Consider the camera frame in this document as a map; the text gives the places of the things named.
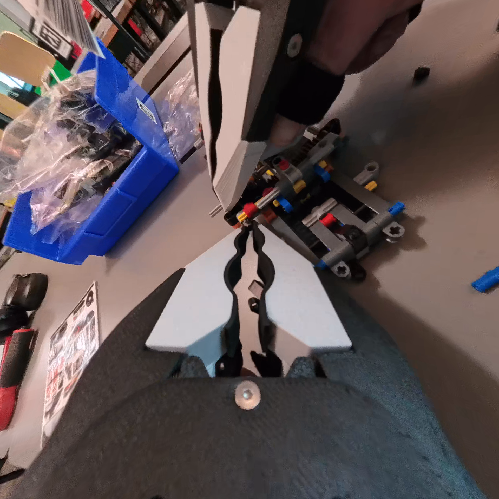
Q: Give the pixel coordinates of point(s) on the clear panel with printed tag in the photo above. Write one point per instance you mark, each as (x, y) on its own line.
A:
(66, 23)

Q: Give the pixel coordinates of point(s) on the small black lego piece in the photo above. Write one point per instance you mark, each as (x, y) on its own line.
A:
(421, 73)

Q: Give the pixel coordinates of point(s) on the blue plastic bin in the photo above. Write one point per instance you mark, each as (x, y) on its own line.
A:
(128, 105)

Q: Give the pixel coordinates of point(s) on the long blue lego pin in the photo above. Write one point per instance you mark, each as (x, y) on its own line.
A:
(485, 280)

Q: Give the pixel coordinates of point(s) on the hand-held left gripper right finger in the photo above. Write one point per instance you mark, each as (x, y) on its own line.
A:
(308, 304)

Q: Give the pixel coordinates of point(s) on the red black tool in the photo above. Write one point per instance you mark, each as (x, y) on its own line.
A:
(15, 362)

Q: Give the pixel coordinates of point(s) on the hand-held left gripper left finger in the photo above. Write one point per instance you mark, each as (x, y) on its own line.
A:
(195, 304)

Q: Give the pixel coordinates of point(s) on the dark shelving rack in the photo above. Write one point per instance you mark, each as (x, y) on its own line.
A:
(128, 31)

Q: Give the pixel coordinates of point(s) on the green panel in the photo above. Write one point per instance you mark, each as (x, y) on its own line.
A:
(64, 70)

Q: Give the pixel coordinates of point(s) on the clear bags of lego parts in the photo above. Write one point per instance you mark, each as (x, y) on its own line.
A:
(70, 148)

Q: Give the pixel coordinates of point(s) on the person's right hand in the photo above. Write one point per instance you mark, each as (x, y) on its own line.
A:
(362, 31)

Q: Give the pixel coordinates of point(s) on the black pouch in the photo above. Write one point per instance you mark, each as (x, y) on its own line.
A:
(27, 290)

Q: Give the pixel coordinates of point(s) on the lego sticker sheet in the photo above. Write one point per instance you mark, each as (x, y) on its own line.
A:
(72, 358)

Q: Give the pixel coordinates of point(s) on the lego vehicle chassis model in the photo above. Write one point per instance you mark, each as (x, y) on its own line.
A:
(343, 222)

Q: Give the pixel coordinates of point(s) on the beige chair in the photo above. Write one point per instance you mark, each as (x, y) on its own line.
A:
(23, 58)

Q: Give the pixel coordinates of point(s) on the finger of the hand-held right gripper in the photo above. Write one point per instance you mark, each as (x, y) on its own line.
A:
(202, 78)
(237, 97)

